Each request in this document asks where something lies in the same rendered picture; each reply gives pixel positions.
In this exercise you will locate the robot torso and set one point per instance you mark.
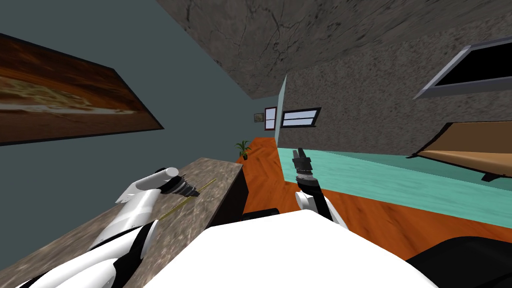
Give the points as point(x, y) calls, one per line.
point(288, 252)

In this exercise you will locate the thin olive stick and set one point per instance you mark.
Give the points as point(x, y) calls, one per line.
point(188, 200)

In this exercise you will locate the grey framed window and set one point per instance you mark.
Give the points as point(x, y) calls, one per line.
point(472, 72)

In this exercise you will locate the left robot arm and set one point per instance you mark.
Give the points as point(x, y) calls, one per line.
point(132, 212)

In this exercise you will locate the brown wooden furniture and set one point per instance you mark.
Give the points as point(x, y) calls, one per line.
point(468, 152)

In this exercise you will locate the green potted plant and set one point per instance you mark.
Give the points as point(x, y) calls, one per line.
point(243, 150)

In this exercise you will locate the small framed picture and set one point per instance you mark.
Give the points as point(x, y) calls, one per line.
point(258, 117)

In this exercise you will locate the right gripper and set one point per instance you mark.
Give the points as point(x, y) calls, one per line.
point(302, 164)

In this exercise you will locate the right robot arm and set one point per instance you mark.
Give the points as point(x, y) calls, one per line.
point(314, 196)

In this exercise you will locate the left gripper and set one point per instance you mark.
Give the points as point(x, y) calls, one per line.
point(184, 188)

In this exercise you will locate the red framed window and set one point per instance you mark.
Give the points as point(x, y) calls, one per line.
point(270, 118)

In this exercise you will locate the large brown landscape painting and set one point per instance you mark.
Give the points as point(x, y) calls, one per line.
point(64, 96)

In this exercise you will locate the black framed window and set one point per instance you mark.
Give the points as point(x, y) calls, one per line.
point(300, 117)

